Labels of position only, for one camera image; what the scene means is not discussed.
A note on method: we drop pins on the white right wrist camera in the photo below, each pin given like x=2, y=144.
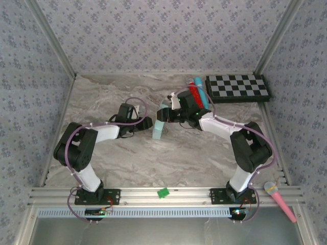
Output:
x=175, y=103

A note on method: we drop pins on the light blue paper box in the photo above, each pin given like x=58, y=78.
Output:
x=158, y=130

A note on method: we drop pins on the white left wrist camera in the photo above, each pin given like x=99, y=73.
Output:
x=136, y=108

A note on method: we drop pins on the cyan toy microphone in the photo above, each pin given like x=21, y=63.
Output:
x=203, y=95

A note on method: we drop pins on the red glitter toy microphone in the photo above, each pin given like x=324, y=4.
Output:
x=198, y=98

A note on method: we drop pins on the green plastic block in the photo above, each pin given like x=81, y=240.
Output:
x=163, y=193

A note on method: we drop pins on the aluminium mounting rail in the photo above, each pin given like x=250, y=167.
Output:
x=184, y=197

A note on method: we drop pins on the grey metal panel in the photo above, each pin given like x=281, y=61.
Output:
x=163, y=232

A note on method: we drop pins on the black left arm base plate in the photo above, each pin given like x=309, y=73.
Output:
x=115, y=196

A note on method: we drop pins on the black grey chessboard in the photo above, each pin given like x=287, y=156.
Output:
x=237, y=86

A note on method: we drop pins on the aluminium frame post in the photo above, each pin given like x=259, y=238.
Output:
x=276, y=38
x=54, y=38

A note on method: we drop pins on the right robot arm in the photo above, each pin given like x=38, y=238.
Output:
x=250, y=148

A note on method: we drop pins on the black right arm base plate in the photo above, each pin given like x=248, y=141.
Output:
x=217, y=196

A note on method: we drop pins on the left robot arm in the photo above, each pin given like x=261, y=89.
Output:
x=74, y=150

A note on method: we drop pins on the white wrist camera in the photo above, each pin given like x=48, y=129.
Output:
x=136, y=108
x=175, y=103

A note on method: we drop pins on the pink toy microphone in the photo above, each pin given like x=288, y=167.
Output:
x=281, y=201

